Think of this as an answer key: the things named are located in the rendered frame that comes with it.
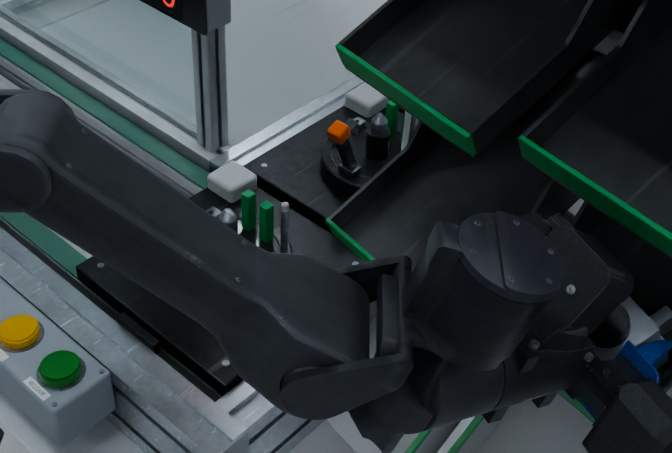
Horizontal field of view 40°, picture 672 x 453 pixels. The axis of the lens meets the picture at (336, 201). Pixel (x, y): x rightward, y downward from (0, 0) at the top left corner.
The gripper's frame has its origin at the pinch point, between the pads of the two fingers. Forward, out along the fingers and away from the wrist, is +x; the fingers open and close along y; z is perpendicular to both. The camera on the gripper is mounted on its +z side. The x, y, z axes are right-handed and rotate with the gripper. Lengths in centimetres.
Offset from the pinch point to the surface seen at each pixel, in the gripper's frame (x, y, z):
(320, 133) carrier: 20, 59, -29
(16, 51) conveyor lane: -7, 99, -41
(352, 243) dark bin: -6.5, 18.4, -7.9
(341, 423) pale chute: -1.7, 15.7, -28.4
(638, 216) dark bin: -5.0, -0.1, 10.4
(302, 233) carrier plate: 9, 43, -30
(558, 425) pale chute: 8.5, 3.2, -16.9
